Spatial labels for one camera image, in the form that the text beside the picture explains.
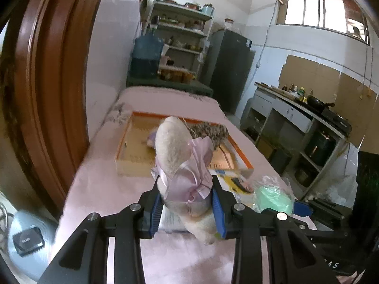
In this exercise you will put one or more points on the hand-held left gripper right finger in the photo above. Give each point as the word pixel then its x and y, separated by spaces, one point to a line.
pixel 219 213

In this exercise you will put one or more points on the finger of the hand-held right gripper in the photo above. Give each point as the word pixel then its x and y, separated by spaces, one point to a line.
pixel 302 208

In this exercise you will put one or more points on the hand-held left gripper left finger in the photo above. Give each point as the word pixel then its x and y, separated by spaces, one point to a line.
pixel 155 213

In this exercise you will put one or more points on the cardboard box orange rim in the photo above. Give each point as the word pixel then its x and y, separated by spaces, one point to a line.
pixel 136 153

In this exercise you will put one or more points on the white plush toy pink ribbon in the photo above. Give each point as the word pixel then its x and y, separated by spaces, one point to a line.
pixel 171 142

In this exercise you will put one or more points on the leopard print soft toy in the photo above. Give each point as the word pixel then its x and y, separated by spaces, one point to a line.
pixel 210 131

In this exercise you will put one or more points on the pale green item in plastic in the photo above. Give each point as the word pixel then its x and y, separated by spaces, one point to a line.
pixel 272 201

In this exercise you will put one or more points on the small dark pot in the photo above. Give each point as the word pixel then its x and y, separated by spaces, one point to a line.
pixel 305 177

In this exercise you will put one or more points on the yellow printed packet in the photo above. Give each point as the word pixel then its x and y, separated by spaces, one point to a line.
pixel 231 180

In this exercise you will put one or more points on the white plastic bag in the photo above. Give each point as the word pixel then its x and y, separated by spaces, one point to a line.
pixel 340 183

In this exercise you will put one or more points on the large black pot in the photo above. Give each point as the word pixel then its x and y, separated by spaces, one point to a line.
pixel 319 148

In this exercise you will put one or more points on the person's dark clothing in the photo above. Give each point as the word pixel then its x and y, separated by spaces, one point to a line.
pixel 368 183

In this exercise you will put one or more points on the black stove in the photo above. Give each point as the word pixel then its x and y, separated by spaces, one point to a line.
pixel 337 119

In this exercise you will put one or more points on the grey kitchen counter cabinet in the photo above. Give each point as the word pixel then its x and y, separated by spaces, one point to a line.
pixel 284 109

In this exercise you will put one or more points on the black wok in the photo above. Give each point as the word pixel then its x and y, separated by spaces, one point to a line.
pixel 316 102

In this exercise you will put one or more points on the condiment bottle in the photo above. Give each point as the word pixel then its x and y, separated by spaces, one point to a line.
pixel 291 88
pixel 301 92

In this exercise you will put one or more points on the grey round stool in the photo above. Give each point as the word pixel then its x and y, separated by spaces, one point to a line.
pixel 35 260

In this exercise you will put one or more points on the green low table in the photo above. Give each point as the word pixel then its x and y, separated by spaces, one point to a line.
pixel 165 83

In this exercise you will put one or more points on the black power adapter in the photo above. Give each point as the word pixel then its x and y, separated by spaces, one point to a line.
pixel 28 239

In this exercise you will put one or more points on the amber food jar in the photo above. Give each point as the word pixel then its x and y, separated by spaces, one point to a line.
pixel 188 77
pixel 165 72
pixel 177 74

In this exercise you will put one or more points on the dark grey fridge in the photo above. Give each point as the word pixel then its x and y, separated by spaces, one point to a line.
pixel 228 71

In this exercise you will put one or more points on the blue water jug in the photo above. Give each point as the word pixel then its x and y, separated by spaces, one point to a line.
pixel 148 50

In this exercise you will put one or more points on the window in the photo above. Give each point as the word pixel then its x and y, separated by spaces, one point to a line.
pixel 311 9

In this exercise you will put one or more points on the grey shelf unit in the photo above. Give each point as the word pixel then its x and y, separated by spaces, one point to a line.
pixel 183 9

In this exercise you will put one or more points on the cardboard wall panels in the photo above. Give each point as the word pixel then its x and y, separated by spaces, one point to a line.
pixel 325 80

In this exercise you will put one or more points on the brown wooden frame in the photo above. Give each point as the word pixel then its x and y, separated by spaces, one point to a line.
pixel 44 80

